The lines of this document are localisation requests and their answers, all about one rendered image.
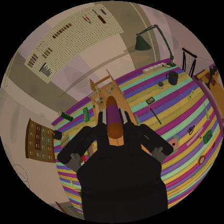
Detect green long tool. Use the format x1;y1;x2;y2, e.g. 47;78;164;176
148;105;163;126

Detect yellow ruler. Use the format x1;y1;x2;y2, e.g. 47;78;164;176
190;161;209;179

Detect brown drawer cabinet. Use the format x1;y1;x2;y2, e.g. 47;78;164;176
25;118;56;164

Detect green box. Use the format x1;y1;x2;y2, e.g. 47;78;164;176
203;129;214;145

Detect dark green cylinder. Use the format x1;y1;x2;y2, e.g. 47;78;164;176
57;110;74;122

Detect tan wooden key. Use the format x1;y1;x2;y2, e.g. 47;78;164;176
108;137;125;146

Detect dark blue mug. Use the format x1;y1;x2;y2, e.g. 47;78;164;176
165;70;179;86

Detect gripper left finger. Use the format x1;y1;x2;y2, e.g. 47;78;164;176
56;108;110;173

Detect pale pink strip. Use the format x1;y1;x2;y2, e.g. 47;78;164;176
186;126;204;147

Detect black cup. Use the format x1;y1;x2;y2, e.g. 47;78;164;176
52;129;63;141

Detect tan tool block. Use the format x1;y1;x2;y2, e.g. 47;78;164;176
167;136;180;150

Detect black upright object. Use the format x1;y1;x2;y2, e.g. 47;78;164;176
208;66;219;88

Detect dark handled scissors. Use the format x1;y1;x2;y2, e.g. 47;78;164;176
187;117;201;135

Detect green handled screwdriver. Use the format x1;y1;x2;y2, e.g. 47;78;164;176
202;98;210;121

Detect olive brown crate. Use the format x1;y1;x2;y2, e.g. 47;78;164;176
55;201;83;216

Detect dark green desk lamp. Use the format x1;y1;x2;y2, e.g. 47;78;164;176
134;24;177;68

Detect red ring-shaped tool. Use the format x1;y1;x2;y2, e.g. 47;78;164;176
197;154;207;166

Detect brown peg row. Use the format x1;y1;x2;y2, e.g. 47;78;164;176
52;23;73;39

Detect purple and olive peg row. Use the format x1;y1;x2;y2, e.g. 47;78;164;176
28;53;39;68

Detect black frame stand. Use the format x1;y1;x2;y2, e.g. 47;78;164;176
181;47;198;75

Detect green holed block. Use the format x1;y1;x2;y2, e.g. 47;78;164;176
82;106;90;123

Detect dark red handled tool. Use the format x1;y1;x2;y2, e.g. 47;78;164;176
92;9;107;24

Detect grey metal bar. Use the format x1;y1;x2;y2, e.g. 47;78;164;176
88;90;101;98

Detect pale blue wire coil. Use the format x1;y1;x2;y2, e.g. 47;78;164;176
13;164;31;189

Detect purple and orange regulating tool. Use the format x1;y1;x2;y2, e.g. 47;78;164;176
105;83;125;140

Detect green disc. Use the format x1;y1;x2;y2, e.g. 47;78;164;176
172;134;181;153

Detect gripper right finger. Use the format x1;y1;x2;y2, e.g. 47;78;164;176
119;108;174;164

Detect cream pegboard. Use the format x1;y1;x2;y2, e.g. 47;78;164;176
24;3;125;84

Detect cream power strip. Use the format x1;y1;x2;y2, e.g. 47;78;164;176
142;61;171;74

